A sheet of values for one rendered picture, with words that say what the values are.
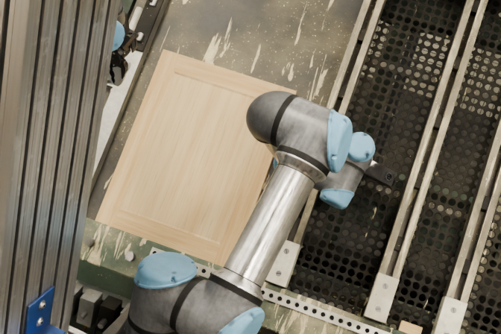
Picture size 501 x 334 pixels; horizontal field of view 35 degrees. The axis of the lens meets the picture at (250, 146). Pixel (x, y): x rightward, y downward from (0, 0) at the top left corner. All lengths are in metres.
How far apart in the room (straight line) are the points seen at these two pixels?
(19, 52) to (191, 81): 1.36
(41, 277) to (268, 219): 0.44
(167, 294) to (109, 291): 0.83
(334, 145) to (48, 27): 0.66
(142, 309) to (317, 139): 0.48
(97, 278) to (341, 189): 0.81
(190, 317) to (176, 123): 0.98
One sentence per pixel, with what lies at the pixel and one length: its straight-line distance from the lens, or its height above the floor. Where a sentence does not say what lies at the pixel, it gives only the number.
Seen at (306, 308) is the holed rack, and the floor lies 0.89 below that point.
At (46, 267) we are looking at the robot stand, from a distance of 1.42.
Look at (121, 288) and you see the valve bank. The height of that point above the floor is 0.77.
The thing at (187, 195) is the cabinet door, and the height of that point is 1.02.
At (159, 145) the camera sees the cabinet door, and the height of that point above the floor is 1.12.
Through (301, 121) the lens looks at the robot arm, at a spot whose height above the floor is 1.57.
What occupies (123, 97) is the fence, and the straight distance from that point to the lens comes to 2.44.
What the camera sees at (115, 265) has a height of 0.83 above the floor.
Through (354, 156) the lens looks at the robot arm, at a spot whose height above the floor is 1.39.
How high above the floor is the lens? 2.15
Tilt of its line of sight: 24 degrees down
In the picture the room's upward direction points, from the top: 14 degrees clockwise
